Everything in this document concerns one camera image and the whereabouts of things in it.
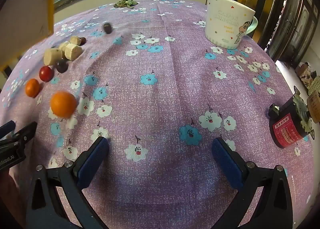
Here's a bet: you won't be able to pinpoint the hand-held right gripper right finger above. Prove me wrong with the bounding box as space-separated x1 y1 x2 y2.
211 137 294 229

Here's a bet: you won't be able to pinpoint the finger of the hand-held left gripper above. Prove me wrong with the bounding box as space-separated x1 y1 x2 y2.
0 120 16 140
0 121 38 147

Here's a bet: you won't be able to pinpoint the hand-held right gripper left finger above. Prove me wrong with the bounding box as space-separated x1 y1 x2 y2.
25 136 110 229

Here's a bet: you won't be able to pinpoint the small orange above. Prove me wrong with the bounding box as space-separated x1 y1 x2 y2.
25 78 41 98

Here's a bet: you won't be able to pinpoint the large orange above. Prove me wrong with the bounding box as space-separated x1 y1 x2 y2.
50 91 77 119

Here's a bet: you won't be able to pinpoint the red cherry tomato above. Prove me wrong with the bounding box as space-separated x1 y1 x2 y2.
39 66 54 82

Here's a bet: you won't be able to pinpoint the yellow sponge piece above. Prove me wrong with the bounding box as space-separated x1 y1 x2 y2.
44 48 63 66

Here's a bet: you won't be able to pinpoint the white foam box yellow tape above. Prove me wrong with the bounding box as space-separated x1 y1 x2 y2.
0 0 56 79

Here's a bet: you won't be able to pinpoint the person's left forearm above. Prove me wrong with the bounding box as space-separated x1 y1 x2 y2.
0 166 28 229

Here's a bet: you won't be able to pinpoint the black jar with red label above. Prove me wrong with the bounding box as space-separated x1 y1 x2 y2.
269 86 314 149

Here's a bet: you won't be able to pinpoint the dark plum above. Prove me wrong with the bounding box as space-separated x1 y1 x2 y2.
56 59 68 73

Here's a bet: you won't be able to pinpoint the purple floral tablecloth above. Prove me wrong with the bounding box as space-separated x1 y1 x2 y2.
0 0 316 229

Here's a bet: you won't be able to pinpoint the brown woven box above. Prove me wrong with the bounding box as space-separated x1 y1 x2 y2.
306 76 320 117

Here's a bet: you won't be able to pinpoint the patterned box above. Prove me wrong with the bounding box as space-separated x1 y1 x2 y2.
295 62 317 89

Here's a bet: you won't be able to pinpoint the white cartoon mug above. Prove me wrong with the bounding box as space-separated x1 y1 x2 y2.
205 0 258 50

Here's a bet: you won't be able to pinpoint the dark wooden cabinet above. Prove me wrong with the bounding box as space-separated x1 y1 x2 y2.
257 0 320 69

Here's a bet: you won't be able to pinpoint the green leaf scraps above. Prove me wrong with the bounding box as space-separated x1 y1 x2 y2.
114 0 138 9

